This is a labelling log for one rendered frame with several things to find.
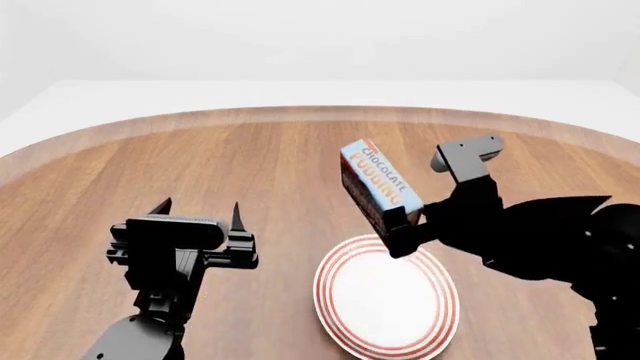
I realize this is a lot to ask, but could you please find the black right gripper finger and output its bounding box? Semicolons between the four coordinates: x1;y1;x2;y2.
382;204;442;260

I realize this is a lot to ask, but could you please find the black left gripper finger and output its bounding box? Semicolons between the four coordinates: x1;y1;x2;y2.
227;201;257;242
147;196;174;216

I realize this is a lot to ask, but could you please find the chocolate pudding box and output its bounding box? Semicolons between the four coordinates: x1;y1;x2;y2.
339;138;426;240

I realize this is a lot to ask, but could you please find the white plate with red rings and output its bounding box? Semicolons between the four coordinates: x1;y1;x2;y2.
312;233;461;360

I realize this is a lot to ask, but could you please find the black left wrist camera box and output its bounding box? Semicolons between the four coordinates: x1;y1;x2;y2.
124;213;230;252

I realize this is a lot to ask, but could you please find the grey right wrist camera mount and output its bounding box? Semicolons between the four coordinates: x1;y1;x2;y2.
429;133;506;185

